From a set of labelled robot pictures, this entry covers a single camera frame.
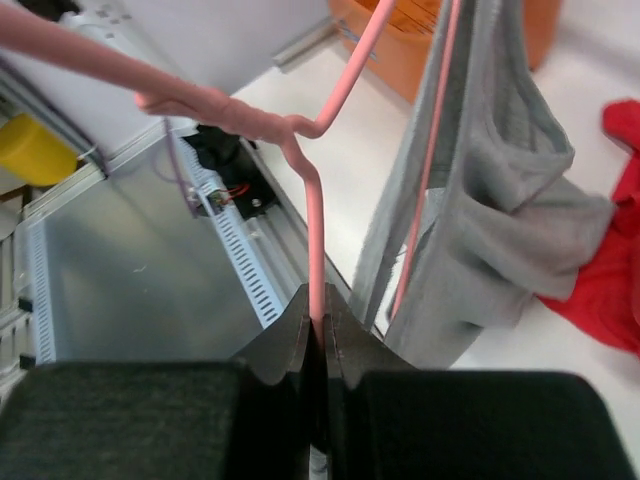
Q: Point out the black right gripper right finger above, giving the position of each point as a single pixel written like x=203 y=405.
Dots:
x=351 y=351

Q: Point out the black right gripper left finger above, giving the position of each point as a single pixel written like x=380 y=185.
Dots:
x=278 y=354

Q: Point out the grey tank top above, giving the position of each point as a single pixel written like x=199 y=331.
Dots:
x=477 y=197

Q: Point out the red tank top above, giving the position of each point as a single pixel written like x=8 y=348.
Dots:
x=605 y=300

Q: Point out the pink wire hanger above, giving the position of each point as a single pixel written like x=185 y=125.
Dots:
x=161 y=94

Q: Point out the orange plastic bin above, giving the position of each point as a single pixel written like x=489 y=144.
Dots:
x=400 y=54

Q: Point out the yellow plastic object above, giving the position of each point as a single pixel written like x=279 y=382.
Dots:
x=33 y=154

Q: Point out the white slotted cable duct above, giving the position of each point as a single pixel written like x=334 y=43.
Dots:
x=230 y=228

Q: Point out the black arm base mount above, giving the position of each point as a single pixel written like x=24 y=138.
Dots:
x=224 y=154

